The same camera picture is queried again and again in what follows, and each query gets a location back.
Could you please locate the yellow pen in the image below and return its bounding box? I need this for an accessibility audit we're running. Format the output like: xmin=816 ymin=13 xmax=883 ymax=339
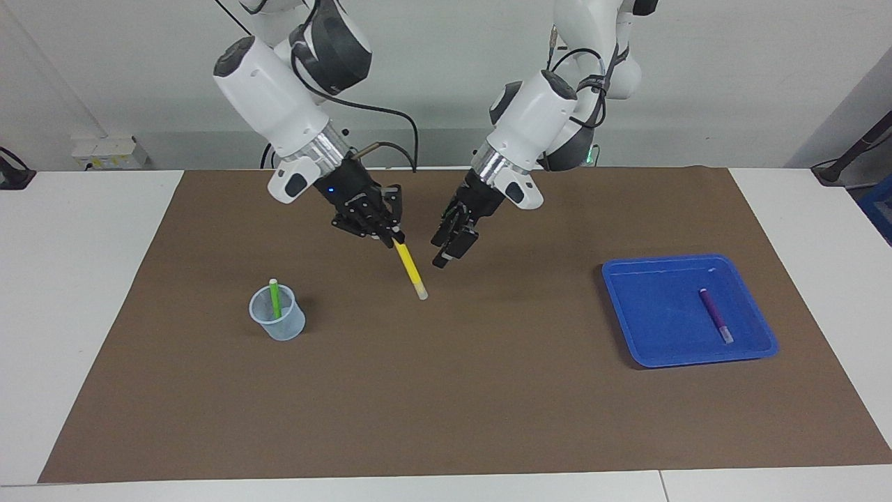
xmin=392 ymin=238 xmax=429 ymax=301

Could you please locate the purple pen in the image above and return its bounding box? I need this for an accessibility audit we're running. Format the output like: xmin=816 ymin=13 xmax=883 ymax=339
xmin=699 ymin=288 xmax=735 ymax=345

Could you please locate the blue plastic tray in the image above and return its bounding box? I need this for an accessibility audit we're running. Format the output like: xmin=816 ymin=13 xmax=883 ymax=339
xmin=601 ymin=254 xmax=780 ymax=369

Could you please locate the clear plastic cup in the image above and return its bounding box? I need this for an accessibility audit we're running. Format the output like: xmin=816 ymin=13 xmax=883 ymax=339
xmin=249 ymin=284 xmax=306 ymax=342

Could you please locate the brown table mat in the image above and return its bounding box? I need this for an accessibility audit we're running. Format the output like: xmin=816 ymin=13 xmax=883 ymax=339
xmin=38 ymin=166 xmax=892 ymax=484

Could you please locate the white power strip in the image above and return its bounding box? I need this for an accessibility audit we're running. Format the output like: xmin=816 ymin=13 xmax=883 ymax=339
xmin=72 ymin=136 xmax=149 ymax=170

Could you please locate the black table clamp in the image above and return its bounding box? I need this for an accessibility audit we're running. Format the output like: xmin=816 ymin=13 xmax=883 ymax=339
xmin=0 ymin=146 xmax=37 ymax=190

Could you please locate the black stand with pole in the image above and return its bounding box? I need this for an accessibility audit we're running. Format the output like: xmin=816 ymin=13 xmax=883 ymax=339
xmin=812 ymin=110 xmax=892 ymax=187

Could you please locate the blue crate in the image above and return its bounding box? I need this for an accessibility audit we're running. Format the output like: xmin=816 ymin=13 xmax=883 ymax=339
xmin=856 ymin=183 xmax=892 ymax=246

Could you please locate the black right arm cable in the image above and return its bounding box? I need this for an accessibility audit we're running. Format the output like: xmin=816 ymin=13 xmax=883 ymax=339
xmin=291 ymin=54 xmax=420 ymax=173

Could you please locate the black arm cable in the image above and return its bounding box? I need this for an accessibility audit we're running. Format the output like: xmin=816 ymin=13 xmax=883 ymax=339
xmin=291 ymin=54 xmax=420 ymax=173
xmin=548 ymin=24 xmax=629 ymax=130

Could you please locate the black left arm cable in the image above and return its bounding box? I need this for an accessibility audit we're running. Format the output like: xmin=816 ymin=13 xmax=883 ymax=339
xmin=548 ymin=24 xmax=629 ymax=130

